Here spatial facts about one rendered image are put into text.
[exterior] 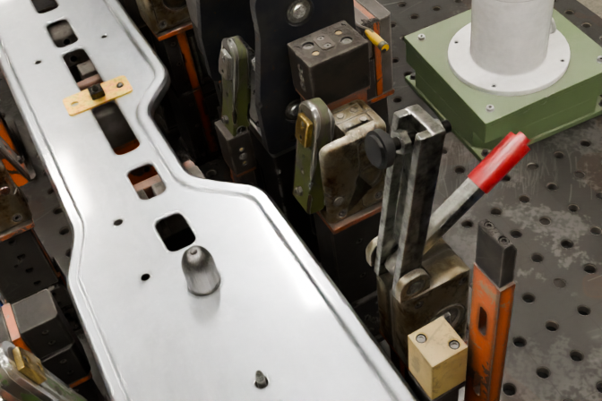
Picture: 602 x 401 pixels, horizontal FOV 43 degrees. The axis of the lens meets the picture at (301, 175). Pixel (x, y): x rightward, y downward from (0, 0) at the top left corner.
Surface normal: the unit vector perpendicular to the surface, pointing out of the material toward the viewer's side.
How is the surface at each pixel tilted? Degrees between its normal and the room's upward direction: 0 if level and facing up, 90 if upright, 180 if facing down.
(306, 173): 78
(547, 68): 3
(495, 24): 93
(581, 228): 0
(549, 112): 90
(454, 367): 90
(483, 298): 90
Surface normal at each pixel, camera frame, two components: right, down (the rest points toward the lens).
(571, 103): 0.40, 0.62
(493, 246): -0.87, 0.41
